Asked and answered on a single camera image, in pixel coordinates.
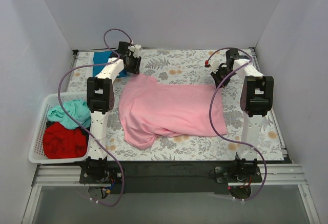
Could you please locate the pink t shirt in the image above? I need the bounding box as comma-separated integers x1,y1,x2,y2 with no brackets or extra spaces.
118,74,227,150

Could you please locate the aluminium frame rail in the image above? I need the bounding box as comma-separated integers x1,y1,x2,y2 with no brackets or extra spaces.
32,165,85,187

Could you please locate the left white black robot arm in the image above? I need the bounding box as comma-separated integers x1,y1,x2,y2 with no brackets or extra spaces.
86,42,141,183

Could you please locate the red t shirt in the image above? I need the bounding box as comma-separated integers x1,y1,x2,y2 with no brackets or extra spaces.
43,121,87,159

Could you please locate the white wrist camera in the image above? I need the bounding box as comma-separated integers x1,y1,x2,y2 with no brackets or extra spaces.
128,45,142,58
204,59,224,73

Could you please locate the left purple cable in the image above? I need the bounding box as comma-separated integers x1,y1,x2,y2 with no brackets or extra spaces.
58,28,135,207

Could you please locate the white plastic laundry basket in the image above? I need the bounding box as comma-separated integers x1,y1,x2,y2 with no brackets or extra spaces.
28,93,87,165

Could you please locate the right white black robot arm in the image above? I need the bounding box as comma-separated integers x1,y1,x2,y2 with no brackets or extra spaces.
204,48,274,182

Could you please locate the folded blue t shirt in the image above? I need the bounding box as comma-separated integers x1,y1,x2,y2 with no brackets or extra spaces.
92,51,127,78

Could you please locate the purple cable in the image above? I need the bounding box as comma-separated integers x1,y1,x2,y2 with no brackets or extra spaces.
58,28,135,207
206,47,269,202

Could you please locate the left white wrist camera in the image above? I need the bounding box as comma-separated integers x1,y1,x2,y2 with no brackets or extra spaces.
128,45,142,58

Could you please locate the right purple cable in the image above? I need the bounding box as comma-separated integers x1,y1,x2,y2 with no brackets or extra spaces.
206,47,269,202

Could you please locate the teal t shirt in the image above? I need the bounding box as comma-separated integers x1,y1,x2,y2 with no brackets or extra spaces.
47,99,91,130

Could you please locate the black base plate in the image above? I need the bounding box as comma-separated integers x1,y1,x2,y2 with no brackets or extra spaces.
79,160,264,194

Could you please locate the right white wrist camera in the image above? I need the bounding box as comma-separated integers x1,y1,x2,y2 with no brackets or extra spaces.
204,59,224,73

